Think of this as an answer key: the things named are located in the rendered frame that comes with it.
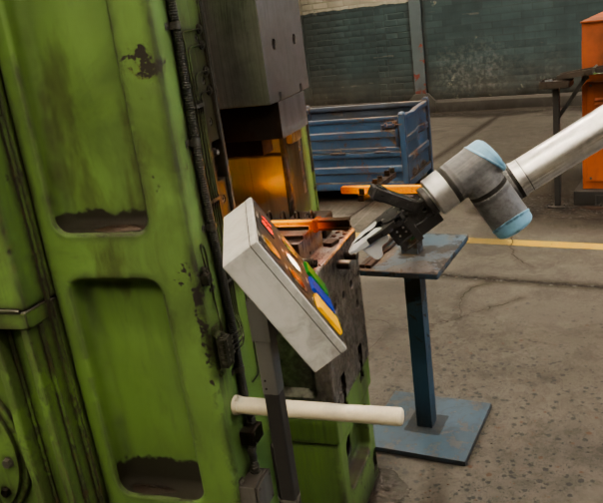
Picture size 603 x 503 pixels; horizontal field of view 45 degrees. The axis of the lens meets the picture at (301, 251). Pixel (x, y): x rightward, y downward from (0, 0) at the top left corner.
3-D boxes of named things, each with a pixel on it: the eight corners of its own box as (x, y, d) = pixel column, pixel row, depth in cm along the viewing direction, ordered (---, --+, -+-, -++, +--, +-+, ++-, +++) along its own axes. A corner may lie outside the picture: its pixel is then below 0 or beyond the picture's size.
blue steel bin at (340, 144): (436, 177, 644) (430, 95, 622) (412, 203, 577) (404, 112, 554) (314, 180, 696) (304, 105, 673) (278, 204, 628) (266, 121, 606)
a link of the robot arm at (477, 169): (514, 173, 154) (488, 136, 152) (466, 209, 155) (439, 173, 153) (500, 168, 163) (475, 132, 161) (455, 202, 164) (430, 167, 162)
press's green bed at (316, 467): (381, 473, 256) (367, 354, 241) (353, 548, 223) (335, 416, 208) (239, 459, 275) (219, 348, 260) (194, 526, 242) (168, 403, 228)
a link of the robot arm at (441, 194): (441, 175, 153) (429, 166, 162) (423, 189, 154) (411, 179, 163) (464, 207, 156) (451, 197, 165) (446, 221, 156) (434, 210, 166)
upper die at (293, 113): (307, 124, 205) (303, 90, 202) (283, 139, 187) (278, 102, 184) (178, 134, 220) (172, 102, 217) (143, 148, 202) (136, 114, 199)
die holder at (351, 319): (369, 354, 241) (354, 227, 227) (336, 416, 208) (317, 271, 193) (218, 348, 261) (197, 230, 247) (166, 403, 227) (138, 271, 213)
